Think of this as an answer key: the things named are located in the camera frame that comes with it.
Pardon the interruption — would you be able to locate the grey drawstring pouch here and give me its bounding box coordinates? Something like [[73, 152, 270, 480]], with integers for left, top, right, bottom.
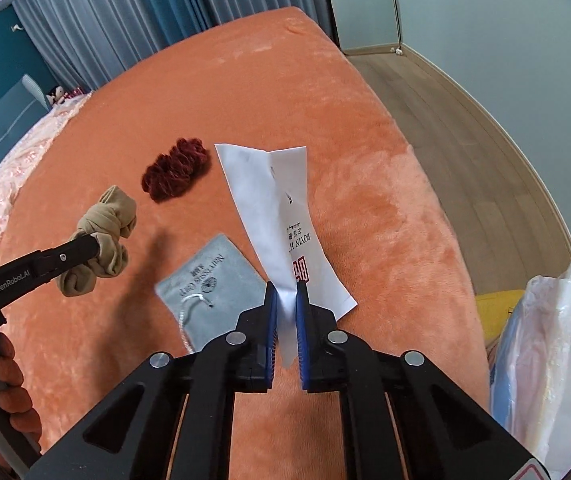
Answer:
[[154, 232, 269, 353]]

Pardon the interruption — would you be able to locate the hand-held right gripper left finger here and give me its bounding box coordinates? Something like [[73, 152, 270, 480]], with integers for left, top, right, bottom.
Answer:
[[26, 281, 281, 480]]

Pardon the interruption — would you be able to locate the person's left hand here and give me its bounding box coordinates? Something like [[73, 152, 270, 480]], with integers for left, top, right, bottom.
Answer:
[[0, 332, 42, 439]]

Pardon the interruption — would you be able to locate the yellow object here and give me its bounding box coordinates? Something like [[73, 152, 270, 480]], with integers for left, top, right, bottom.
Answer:
[[475, 289, 526, 348]]

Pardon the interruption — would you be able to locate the blue padded headboard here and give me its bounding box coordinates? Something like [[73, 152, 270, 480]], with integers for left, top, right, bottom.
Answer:
[[0, 74, 51, 201]]

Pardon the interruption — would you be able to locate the standing mirror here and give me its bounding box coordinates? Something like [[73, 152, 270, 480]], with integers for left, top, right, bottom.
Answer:
[[318, 0, 403, 56]]

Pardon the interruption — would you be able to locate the tan knotted stocking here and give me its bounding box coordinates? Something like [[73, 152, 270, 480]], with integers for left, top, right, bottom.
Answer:
[[57, 185, 138, 298]]

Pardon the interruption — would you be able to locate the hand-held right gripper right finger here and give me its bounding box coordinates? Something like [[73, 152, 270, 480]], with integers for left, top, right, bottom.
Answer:
[[295, 281, 551, 480]]

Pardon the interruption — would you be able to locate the pink floral quilt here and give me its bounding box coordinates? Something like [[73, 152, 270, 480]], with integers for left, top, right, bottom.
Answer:
[[0, 92, 91, 281]]

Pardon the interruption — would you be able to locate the waste bin with white liner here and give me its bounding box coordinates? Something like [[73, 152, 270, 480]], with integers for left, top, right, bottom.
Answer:
[[488, 241, 571, 468]]

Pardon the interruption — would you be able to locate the orange plush blanket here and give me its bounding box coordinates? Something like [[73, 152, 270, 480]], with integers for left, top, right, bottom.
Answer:
[[0, 6, 491, 480]]

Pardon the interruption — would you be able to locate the white printed paper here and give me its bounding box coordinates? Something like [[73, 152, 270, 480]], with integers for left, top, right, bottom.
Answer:
[[214, 143, 357, 368]]

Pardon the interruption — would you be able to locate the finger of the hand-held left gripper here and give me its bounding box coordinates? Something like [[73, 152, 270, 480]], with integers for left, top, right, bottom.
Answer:
[[30, 235, 102, 282]]

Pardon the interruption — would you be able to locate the dark red scrunchie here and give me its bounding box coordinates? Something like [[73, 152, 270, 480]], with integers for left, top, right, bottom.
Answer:
[[140, 137, 211, 204]]

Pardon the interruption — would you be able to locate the small doll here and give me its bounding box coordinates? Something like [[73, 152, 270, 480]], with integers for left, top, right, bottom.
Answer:
[[48, 86, 89, 107]]

